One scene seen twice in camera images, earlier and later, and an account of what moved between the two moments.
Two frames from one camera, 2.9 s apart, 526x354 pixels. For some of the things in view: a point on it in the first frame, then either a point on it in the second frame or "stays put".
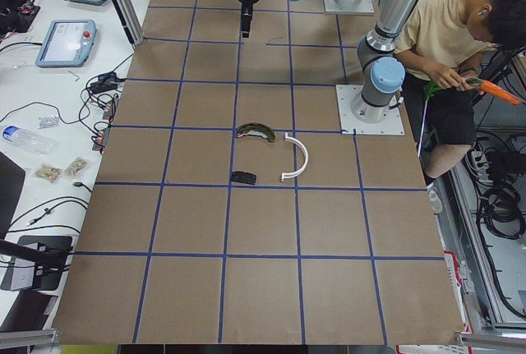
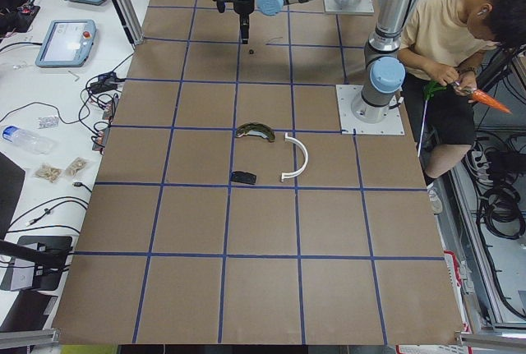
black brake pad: x=243 y=177 stays put
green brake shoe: x=256 y=128 stays put
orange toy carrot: x=492 y=89 to x=482 y=97
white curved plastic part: x=284 y=176 stays put
